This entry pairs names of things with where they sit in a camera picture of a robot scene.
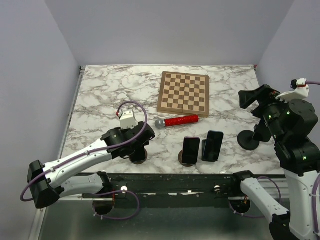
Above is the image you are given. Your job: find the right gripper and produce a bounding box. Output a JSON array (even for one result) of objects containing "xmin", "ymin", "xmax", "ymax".
[{"xmin": 238, "ymin": 82, "xmax": 294, "ymax": 141}]

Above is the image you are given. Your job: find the black round-base phone holder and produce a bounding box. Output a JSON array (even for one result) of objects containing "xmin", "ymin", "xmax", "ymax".
[{"xmin": 237, "ymin": 124, "xmax": 272, "ymax": 151}]

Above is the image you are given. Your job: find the black phone purple case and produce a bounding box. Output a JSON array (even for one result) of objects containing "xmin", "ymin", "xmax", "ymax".
[{"xmin": 181, "ymin": 137, "xmax": 200, "ymax": 165}]

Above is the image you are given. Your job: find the black phone blue case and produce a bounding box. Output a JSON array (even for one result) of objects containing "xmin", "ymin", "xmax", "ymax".
[{"xmin": 205, "ymin": 130, "xmax": 224, "ymax": 163}]

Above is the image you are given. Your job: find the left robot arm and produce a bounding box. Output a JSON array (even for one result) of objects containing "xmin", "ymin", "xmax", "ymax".
[{"xmin": 27, "ymin": 121, "xmax": 156, "ymax": 209}]

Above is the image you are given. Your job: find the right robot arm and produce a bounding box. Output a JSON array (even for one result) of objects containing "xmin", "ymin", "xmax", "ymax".
[{"xmin": 230, "ymin": 85, "xmax": 320, "ymax": 240}]

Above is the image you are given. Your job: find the left round wooden phone stand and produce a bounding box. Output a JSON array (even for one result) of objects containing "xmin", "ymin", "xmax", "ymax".
[{"xmin": 129, "ymin": 147, "xmax": 148, "ymax": 165}]

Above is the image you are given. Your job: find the round wooden phone stand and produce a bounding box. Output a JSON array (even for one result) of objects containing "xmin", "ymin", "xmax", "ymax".
[
  {"xmin": 178, "ymin": 150, "xmax": 196, "ymax": 167},
  {"xmin": 129, "ymin": 147, "xmax": 148, "ymax": 165}
]

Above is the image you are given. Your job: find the black folding phone stand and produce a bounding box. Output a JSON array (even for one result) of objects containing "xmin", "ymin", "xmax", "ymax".
[{"xmin": 201, "ymin": 139, "xmax": 207, "ymax": 162}]

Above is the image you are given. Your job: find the red glitter toy microphone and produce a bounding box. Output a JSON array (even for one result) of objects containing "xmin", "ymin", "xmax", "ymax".
[{"xmin": 154, "ymin": 114, "xmax": 199, "ymax": 129}]

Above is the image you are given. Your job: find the wooden chessboard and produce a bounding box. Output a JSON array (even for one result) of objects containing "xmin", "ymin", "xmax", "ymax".
[{"xmin": 156, "ymin": 71, "xmax": 210, "ymax": 118}]

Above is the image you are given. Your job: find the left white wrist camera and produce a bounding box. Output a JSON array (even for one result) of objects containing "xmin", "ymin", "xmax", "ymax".
[{"xmin": 118, "ymin": 109, "xmax": 138, "ymax": 130}]

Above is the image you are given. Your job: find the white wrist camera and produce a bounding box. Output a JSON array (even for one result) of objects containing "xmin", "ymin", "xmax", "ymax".
[
  {"xmin": 118, "ymin": 109, "xmax": 138, "ymax": 130},
  {"xmin": 275, "ymin": 78, "xmax": 310, "ymax": 102}
]

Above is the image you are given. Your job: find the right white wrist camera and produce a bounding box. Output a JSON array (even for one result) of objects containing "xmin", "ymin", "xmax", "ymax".
[{"xmin": 275, "ymin": 78, "xmax": 310, "ymax": 102}]

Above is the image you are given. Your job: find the black mounting rail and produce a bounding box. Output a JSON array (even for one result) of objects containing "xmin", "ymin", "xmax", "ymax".
[{"xmin": 82, "ymin": 172, "xmax": 287, "ymax": 210}]

